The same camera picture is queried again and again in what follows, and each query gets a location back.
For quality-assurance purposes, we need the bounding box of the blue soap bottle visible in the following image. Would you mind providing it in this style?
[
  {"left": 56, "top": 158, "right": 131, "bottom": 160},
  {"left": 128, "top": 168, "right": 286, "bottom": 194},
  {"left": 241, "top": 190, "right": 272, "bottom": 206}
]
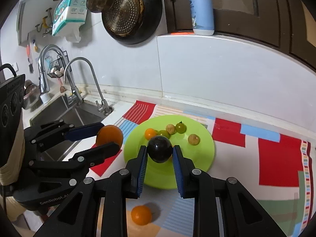
[{"left": 189, "top": 0, "right": 215, "bottom": 36}]

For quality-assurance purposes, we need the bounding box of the tissue package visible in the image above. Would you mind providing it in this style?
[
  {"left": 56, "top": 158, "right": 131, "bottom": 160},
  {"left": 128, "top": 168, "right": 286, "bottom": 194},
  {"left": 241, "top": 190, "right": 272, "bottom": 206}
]
[{"left": 52, "top": 0, "right": 87, "bottom": 43}]

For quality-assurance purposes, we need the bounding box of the green fruit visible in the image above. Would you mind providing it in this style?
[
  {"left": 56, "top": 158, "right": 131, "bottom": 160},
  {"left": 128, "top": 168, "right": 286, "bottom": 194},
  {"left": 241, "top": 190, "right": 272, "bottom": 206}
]
[
  {"left": 175, "top": 121, "right": 187, "bottom": 134},
  {"left": 157, "top": 130, "right": 170, "bottom": 139}
]

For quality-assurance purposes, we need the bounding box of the colourful patterned table mat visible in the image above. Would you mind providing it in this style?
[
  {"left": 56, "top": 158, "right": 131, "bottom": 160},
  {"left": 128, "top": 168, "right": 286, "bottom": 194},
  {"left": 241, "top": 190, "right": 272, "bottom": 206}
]
[{"left": 88, "top": 100, "right": 314, "bottom": 237}]

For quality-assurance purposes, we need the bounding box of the green plate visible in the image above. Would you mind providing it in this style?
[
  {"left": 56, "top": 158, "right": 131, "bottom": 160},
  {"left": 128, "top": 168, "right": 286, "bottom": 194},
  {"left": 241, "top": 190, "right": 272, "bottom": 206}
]
[{"left": 123, "top": 115, "right": 215, "bottom": 189}]

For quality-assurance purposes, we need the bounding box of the small orange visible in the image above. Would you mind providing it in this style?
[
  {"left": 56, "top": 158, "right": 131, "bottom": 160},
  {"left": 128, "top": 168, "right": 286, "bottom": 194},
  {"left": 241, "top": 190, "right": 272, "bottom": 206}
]
[{"left": 144, "top": 128, "right": 157, "bottom": 140}]

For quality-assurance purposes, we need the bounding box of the yellow speckled fruit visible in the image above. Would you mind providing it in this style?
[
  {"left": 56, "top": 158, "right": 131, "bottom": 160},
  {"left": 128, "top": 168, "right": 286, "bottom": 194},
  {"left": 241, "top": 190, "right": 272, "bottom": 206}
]
[{"left": 166, "top": 124, "right": 176, "bottom": 135}]

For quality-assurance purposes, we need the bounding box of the stainless steel sink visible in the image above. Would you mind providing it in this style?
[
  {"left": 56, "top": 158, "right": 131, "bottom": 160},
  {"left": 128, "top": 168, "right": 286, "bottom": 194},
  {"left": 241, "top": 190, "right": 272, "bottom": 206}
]
[{"left": 29, "top": 95, "right": 109, "bottom": 163}]

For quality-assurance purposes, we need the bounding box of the hanging colander pan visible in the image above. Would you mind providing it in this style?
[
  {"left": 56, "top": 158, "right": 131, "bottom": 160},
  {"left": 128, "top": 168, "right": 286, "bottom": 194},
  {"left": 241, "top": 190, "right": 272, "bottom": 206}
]
[{"left": 102, "top": 0, "right": 163, "bottom": 45}]

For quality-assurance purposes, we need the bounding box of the large chrome faucet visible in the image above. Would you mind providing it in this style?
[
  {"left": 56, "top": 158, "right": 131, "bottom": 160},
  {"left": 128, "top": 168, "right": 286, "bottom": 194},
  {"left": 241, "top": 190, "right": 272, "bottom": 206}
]
[{"left": 38, "top": 44, "right": 83, "bottom": 104}]

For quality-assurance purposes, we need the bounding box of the dark purple plum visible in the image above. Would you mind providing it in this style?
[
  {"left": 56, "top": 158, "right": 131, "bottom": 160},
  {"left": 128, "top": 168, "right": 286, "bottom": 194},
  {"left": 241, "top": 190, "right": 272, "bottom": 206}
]
[{"left": 146, "top": 135, "right": 173, "bottom": 163}]

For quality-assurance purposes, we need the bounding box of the dark wooden cabinet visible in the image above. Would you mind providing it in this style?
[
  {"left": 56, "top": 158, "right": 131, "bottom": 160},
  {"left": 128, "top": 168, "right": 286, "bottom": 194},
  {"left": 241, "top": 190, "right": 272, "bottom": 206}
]
[{"left": 160, "top": 0, "right": 316, "bottom": 72}]

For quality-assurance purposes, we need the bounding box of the large orange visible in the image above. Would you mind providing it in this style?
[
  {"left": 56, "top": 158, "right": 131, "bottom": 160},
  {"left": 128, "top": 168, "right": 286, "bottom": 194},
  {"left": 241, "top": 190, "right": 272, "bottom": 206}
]
[{"left": 95, "top": 125, "right": 124, "bottom": 148}]

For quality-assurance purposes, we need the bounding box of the small brownish fruit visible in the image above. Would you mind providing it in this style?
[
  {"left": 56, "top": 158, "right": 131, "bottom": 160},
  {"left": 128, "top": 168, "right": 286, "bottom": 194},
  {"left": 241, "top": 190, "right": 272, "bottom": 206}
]
[{"left": 187, "top": 134, "right": 200, "bottom": 146}]

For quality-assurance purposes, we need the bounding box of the black wire basket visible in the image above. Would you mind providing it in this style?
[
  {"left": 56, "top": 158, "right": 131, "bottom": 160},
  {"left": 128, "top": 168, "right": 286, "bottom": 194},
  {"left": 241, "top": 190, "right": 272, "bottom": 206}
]
[{"left": 47, "top": 50, "right": 69, "bottom": 78}]

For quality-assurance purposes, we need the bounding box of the thin gooseneck faucet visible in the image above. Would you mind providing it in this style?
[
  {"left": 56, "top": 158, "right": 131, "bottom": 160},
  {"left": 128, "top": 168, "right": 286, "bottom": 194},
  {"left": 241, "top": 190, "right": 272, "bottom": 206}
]
[{"left": 63, "top": 57, "right": 114, "bottom": 116}]

